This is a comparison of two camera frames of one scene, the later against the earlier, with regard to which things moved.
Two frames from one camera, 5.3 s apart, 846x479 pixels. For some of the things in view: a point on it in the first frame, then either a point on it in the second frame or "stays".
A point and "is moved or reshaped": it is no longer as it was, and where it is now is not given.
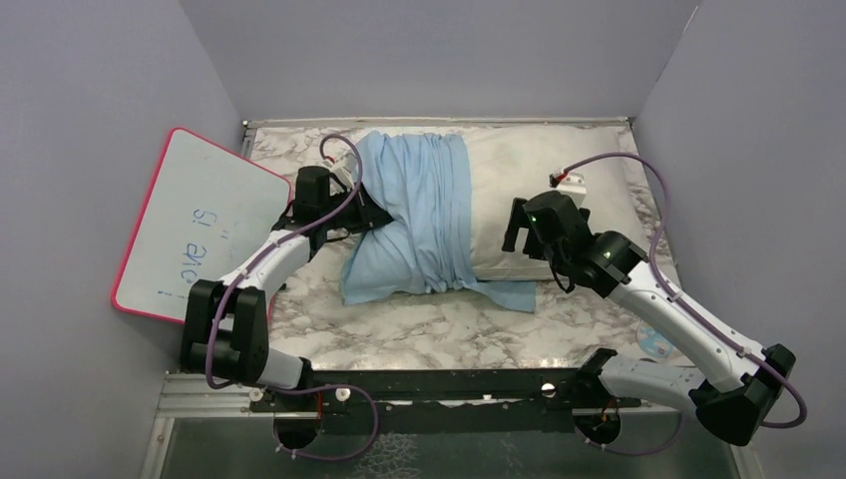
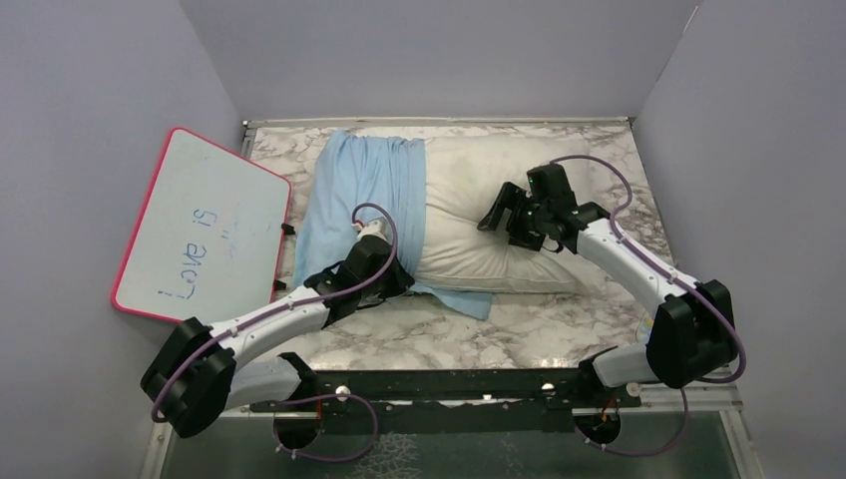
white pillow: (507, 162) is moved or reshaped
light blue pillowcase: (423, 183) is moved or reshaped
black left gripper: (370, 215) → (400, 281)
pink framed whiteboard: (202, 207) stays
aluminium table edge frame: (249, 125) stays
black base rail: (440, 400) stays
